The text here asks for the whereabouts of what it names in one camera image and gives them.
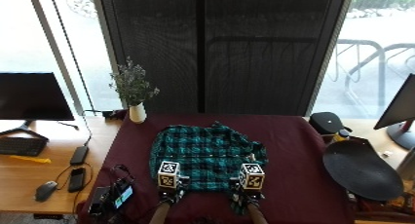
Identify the grey window frame post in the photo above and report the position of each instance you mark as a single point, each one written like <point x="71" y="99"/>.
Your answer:
<point x="55" y="52"/>

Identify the black computer mouse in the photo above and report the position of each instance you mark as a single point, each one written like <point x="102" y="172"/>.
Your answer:
<point x="45" y="191"/>

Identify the black adapter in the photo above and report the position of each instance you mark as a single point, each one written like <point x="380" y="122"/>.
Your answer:
<point x="113" y="114"/>

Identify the white left marker cube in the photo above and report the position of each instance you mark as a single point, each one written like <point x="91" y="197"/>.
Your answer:
<point x="167" y="174"/>

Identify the black round case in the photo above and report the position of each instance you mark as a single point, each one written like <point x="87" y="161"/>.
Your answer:
<point x="325" y="121"/>

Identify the black phone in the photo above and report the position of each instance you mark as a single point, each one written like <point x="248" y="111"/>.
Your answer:
<point x="77" y="179"/>

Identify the small white object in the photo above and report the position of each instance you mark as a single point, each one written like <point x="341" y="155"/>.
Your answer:
<point x="387" y="153"/>

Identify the black keyboard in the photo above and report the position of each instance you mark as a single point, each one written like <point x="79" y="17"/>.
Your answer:
<point x="18" y="146"/>

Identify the black monitor with round base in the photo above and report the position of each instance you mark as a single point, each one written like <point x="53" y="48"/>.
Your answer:
<point x="399" y="108"/>

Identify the yellow bottle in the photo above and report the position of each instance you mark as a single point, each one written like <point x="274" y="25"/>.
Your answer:
<point x="340" y="135"/>

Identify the yellow strip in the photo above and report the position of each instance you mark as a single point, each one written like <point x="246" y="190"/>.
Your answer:
<point x="29" y="159"/>

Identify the small-flowered green bouquet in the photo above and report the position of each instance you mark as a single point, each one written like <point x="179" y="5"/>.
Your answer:
<point x="131" y="84"/>

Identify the metal bicycle rack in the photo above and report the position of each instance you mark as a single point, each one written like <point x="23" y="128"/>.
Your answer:
<point x="380" y="71"/>

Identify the white vase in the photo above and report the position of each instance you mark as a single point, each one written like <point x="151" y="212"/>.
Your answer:
<point x="137" y="113"/>

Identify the green plaid shirt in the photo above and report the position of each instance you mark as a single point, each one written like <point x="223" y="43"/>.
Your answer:
<point x="202" y="149"/>

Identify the white marker cube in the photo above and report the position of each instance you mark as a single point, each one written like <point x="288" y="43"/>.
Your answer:
<point x="251" y="176"/>
<point x="167" y="174"/>

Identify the dark mesh window blind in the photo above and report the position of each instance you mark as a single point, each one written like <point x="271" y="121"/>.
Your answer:
<point x="259" y="55"/>

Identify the phone with lit screen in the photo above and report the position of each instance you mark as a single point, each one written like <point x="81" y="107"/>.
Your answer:
<point x="123" y="196"/>

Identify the maroon tablecloth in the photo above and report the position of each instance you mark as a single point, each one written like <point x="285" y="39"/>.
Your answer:
<point x="297" y="181"/>

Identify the person's right hand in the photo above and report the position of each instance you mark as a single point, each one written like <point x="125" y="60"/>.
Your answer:
<point x="247" y="194"/>

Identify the black box device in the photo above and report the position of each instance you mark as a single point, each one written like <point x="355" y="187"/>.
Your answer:
<point x="98" y="199"/>

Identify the black monitor with V-shaped stand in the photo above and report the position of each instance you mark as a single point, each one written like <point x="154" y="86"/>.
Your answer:
<point x="29" y="95"/>

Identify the white right marker cube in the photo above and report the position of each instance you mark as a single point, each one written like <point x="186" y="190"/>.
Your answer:
<point x="251" y="176"/>

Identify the person's left hand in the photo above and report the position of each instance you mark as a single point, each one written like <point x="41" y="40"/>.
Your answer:
<point x="172" y="192"/>

